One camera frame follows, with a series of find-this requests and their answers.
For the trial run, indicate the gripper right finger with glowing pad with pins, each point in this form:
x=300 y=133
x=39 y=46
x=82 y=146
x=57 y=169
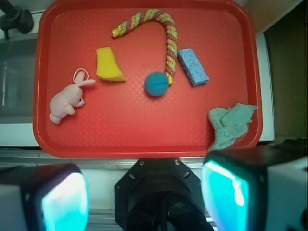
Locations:
x=263 y=188

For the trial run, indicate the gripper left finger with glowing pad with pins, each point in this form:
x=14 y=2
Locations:
x=44 y=198

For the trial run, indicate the blue rectangular sponge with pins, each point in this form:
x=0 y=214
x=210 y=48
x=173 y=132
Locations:
x=192 y=67

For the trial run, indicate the yellow sponge wedge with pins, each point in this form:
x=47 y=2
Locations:
x=107 y=67

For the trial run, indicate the green crumpled cloth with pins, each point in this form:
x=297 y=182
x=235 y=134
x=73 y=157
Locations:
x=230 y=124

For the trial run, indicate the pink plush bunny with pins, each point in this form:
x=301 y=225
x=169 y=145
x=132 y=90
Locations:
x=71 y=97

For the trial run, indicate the red plastic tray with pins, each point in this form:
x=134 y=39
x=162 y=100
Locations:
x=119 y=119

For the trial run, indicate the blue knitted ball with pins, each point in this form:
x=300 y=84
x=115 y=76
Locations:
x=156 y=84

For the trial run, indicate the black clamp knob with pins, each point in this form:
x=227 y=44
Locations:
x=15 y=18

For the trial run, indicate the black octagonal mount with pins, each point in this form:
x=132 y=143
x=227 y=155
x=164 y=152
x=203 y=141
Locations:
x=160 y=195

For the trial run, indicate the multicolour twisted rope toy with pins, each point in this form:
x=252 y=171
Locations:
x=171 y=35

